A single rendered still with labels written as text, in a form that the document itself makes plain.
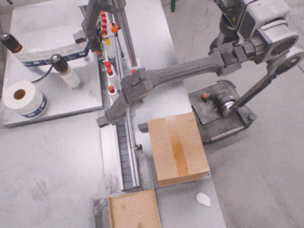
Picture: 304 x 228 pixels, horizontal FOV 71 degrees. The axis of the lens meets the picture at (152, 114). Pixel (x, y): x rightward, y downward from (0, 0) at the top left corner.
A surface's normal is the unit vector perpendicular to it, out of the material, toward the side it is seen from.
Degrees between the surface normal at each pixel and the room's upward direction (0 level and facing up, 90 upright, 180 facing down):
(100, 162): 0
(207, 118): 0
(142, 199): 0
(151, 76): 25
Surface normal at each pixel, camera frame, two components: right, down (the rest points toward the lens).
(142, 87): -0.69, 0.19
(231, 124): -0.07, -0.40
